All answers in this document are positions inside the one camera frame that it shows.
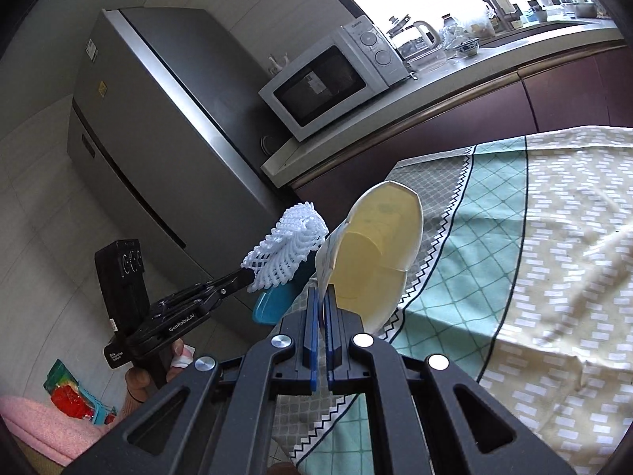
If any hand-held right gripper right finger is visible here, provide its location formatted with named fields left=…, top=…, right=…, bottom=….
left=324, top=287, right=577, bottom=475

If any dark purple kitchen cabinet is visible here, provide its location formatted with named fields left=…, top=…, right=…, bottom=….
left=291, top=47, right=633, bottom=205

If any white foam fruit net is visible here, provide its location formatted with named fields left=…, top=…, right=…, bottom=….
left=241, top=200, right=330, bottom=294

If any white microwave oven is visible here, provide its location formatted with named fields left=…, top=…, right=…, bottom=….
left=258, top=17, right=412, bottom=142

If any person's left hand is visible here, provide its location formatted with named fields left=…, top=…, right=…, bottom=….
left=123, top=338, right=197, bottom=405

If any person's left forearm pink sleeve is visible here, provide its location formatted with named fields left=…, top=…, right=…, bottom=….
left=0, top=394, right=145, bottom=467

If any silver refrigerator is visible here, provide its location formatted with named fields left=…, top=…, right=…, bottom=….
left=66, top=7, right=298, bottom=308

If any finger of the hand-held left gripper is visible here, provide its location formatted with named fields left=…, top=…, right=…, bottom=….
left=157, top=268, right=256, bottom=318

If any white electric kettle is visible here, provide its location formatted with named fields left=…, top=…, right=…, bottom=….
left=410, top=19, right=444, bottom=53

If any white kitchen counter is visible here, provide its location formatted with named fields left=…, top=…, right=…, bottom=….
left=260, top=22, right=625, bottom=190

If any colourful plastic bag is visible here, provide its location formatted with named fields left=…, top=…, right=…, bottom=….
left=43, top=358, right=118, bottom=427

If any blue plastic bin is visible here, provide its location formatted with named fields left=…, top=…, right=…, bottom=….
left=250, top=286, right=303, bottom=328

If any green and beige patterned tablecloth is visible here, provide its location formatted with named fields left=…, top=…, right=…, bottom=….
left=269, top=125, right=633, bottom=475

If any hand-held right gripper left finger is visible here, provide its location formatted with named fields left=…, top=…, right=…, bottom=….
left=62, top=287, right=318, bottom=475

